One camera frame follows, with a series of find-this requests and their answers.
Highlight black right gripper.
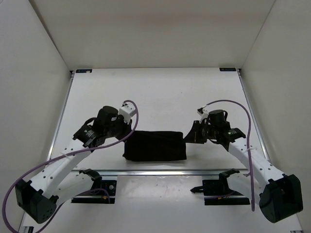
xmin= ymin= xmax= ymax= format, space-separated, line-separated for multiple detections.
xmin=183 ymin=121 xmax=218 ymax=144

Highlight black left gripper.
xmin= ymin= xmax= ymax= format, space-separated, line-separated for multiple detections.
xmin=108 ymin=112 xmax=134 ymax=139

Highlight black skirt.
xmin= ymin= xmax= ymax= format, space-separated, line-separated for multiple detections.
xmin=123 ymin=131 xmax=187 ymax=162

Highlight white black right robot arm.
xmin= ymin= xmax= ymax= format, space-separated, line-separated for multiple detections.
xmin=185 ymin=107 xmax=303 ymax=223

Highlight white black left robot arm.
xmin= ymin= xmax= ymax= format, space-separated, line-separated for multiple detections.
xmin=15 ymin=101 xmax=138 ymax=224

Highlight right blue corner label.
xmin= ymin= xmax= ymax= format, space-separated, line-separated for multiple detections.
xmin=219 ymin=67 xmax=236 ymax=72

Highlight blue corner label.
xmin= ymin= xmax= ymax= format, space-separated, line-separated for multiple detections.
xmin=219 ymin=67 xmax=236 ymax=72
xmin=75 ymin=69 xmax=92 ymax=73

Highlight left blue corner label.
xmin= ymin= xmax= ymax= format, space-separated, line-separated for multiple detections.
xmin=75 ymin=69 xmax=92 ymax=73

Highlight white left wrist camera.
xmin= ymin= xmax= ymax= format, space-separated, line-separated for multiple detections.
xmin=119 ymin=103 xmax=137 ymax=125

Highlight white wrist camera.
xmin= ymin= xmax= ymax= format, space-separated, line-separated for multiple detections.
xmin=119 ymin=103 xmax=137 ymax=125
xmin=197 ymin=107 xmax=209 ymax=123

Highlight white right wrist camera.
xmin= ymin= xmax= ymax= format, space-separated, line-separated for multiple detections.
xmin=197 ymin=107 xmax=209 ymax=123

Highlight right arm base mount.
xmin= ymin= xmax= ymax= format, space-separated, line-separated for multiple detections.
xmin=190 ymin=176 xmax=250 ymax=206

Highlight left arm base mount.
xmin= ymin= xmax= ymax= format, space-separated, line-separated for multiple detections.
xmin=71 ymin=176 xmax=117 ymax=204

